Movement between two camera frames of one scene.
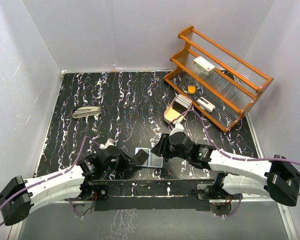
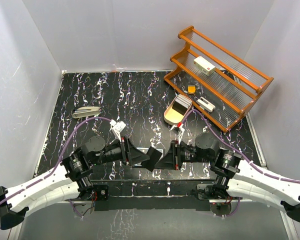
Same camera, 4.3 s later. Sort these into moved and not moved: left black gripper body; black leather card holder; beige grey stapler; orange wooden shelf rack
Moved: left black gripper body
Not moved: black leather card holder; beige grey stapler; orange wooden shelf rack
